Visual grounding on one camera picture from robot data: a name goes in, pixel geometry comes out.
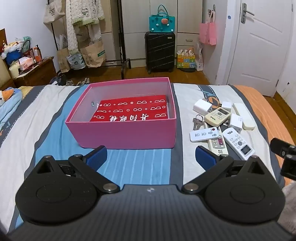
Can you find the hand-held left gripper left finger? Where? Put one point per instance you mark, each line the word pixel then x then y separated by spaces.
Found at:
pixel 97 155

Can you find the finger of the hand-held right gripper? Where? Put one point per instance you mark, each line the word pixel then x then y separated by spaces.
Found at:
pixel 281 146
pixel 289 168

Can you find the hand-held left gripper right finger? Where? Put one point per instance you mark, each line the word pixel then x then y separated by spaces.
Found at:
pixel 204 156

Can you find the cream remote with purple buttons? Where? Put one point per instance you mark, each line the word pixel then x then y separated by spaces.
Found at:
pixel 217 146

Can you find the bunch of metal keys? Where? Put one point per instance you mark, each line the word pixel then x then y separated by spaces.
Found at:
pixel 197 122

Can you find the white remote with small display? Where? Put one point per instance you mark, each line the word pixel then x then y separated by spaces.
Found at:
pixel 235 141

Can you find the pink cardboard box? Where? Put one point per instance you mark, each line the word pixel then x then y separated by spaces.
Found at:
pixel 127 136

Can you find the cream remote with grey display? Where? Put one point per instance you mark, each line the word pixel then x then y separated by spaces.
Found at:
pixel 216 115

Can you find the white flat remote round buttons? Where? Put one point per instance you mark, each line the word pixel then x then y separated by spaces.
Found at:
pixel 201 135

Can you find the white power bank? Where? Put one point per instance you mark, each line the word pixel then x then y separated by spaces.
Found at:
pixel 245 117

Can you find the white charger with grey print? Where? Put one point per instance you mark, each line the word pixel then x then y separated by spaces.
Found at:
pixel 236 121

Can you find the large white charger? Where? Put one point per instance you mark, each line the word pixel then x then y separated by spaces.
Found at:
pixel 201 106

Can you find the small white charger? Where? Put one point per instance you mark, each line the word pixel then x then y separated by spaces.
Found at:
pixel 227 105

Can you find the red printed flat box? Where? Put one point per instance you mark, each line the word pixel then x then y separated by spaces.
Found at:
pixel 129 109

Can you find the pair of slippers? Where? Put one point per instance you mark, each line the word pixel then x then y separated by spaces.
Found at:
pixel 83 81

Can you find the dark clothes pile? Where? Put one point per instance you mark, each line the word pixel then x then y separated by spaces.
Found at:
pixel 57 78

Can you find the white door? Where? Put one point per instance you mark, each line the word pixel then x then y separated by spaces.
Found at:
pixel 254 58

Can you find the white plastic bag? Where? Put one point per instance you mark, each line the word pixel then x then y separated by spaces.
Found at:
pixel 199 62

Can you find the colourful gift bag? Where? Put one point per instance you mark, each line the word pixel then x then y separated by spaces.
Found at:
pixel 185 61

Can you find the white and blue printed bag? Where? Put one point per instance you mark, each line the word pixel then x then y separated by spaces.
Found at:
pixel 75 60

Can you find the large brown paper bag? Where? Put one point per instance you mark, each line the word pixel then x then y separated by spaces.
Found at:
pixel 93 54

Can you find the small brown paper bag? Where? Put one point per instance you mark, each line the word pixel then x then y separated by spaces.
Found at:
pixel 62 60

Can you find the goose plush toy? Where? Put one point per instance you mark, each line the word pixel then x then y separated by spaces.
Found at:
pixel 11 99

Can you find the wooden nightstand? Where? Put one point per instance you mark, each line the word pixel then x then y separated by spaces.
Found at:
pixel 34 74

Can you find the black suitcase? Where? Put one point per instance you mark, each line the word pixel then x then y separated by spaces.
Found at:
pixel 159 51

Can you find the white wardrobe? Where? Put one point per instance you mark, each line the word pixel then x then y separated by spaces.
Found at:
pixel 136 46

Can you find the pink tissue box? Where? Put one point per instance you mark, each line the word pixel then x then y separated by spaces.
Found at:
pixel 25 63

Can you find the pink paper bag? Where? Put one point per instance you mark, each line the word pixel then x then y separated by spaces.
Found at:
pixel 208 33

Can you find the black clothes rack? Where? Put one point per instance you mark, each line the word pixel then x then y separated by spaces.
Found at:
pixel 120 34

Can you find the teal felt bag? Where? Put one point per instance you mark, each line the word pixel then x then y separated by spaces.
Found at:
pixel 161 24

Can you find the cream fleece clothes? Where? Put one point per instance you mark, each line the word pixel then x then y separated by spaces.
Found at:
pixel 78 14

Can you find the canvas tote bag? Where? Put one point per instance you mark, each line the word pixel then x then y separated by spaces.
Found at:
pixel 53 12

